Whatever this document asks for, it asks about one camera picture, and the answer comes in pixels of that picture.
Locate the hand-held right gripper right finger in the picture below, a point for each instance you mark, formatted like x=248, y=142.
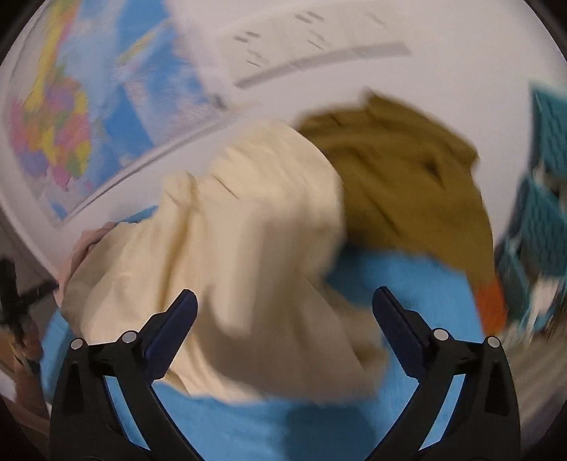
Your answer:
x=398, y=328

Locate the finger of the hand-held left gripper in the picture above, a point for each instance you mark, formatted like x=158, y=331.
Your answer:
x=42, y=290

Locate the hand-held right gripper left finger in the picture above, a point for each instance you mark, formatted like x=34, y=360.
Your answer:
x=172, y=332

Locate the cream large garment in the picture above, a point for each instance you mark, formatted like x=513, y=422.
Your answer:
x=248, y=248

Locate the olive green garment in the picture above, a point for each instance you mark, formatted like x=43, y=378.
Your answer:
x=407, y=190

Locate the blue floral bed sheet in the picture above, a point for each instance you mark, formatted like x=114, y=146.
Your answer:
x=407, y=283

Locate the pink cloth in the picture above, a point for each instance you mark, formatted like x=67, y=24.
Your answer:
x=84, y=248

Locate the orange cloth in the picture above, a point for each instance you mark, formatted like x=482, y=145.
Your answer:
x=491, y=306

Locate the teal plastic basket rack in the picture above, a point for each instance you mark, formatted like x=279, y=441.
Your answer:
x=538, y=212

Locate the colourful wall map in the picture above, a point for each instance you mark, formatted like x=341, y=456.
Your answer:
x=66, y=111

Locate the white wall socket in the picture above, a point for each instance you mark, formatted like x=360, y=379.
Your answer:
x=252, y=44
x=312, y=31

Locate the white wall switch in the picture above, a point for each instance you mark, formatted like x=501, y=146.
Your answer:
x=376, y=26

